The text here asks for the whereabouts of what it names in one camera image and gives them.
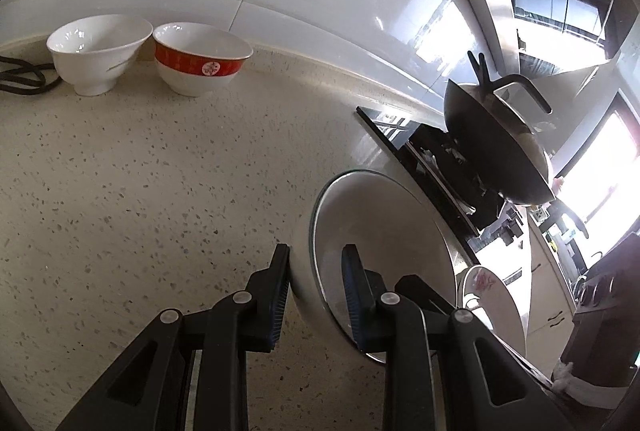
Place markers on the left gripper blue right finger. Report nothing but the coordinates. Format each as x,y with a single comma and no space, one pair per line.
425,339

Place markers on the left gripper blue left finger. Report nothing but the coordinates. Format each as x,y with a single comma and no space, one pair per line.
190,368

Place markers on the white floral plate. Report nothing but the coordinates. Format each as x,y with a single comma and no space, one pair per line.
482,292

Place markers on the white bowl front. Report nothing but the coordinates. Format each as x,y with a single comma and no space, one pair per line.
394,232

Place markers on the red banded white bowl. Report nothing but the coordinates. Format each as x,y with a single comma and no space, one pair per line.
194,59

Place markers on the white kitchen cabinets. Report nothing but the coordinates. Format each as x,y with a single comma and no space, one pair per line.
551,309

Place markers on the black wok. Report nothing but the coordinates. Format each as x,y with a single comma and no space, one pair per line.
491,150

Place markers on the black glass gas stove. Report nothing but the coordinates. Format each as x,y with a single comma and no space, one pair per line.
476,214

